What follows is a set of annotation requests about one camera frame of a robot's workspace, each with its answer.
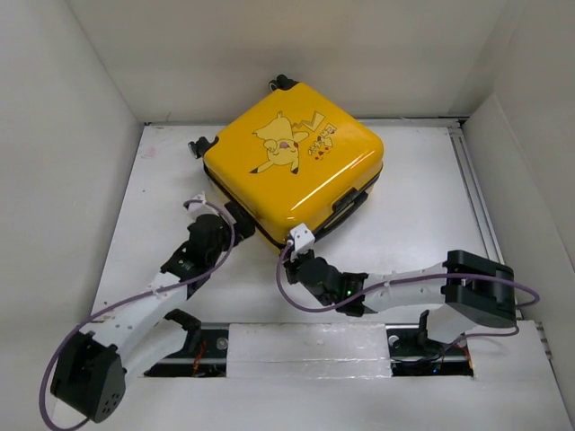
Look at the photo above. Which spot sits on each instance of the aluminium frame rail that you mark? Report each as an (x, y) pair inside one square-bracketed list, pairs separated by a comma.
[(473, 190)]

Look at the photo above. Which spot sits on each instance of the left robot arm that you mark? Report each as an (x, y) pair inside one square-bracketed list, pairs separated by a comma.
[(98, 360)]

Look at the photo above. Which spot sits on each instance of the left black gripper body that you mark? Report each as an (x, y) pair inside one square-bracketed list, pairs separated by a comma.
[(241, 230)]

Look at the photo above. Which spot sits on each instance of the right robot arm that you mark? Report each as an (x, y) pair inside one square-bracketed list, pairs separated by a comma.
[(461, 293)]

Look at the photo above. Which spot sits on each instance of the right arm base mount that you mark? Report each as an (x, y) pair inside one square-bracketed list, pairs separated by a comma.
[(413, 354)]

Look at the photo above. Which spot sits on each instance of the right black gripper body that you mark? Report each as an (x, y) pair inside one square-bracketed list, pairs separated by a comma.
[(293, 268)]

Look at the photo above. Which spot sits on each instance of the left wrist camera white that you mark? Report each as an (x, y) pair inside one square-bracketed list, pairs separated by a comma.
[(196, 203)]

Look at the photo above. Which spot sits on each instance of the yellow hard-shell suitcase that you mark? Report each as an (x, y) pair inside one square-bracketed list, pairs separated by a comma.
[(293, 158)]

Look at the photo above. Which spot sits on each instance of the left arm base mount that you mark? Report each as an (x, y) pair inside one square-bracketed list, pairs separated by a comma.
[(202, 357)]

